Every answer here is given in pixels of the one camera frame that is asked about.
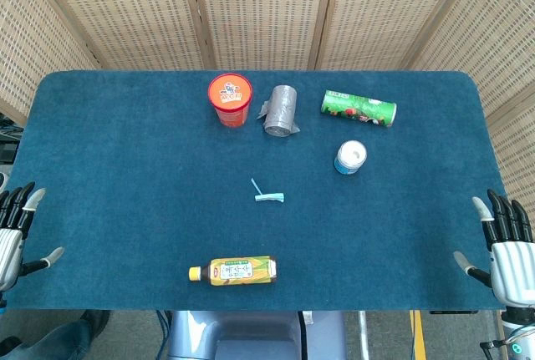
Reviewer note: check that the light blue wrapper strip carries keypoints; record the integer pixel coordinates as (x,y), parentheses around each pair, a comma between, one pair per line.
(267,198)

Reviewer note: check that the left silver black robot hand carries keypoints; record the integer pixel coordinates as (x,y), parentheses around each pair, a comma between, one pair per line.
(10,251)

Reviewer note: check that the white round device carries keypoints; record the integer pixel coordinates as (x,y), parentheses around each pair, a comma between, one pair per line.
(3,182)

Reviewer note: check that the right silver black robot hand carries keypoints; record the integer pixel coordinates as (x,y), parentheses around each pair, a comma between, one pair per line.
(514,268)

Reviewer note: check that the black shoe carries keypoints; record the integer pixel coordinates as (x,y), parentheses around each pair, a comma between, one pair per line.
(98,320)

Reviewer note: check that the blue felt table cover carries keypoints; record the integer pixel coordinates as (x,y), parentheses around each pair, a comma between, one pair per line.
(146,168)

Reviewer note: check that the grey trash bag roll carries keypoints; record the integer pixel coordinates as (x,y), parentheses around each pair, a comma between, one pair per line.
(281,109)

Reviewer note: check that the black equipment clutter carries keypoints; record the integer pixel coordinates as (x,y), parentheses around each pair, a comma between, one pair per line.
(6,151)

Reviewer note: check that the small white blue jar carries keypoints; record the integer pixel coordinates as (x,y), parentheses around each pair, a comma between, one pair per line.
(351,157)

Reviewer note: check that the orange lidded snack cup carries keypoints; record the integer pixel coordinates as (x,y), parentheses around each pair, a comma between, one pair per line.
(230,97)

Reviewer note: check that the green chip can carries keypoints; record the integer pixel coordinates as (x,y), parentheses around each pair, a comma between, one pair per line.
(359,108)

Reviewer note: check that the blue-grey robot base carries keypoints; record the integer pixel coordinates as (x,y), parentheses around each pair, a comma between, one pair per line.
(251,335)

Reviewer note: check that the dark jeans leg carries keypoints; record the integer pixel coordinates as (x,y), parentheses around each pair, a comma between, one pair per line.
(50,343)

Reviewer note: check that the white table leg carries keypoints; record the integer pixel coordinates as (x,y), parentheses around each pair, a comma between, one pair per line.
(363,335)

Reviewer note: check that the woven bamboo folding screen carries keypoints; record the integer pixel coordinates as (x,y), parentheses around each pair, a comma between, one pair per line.
(267,13)

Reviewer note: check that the yellow tea bottle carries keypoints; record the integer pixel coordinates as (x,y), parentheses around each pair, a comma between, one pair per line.
(238,271)

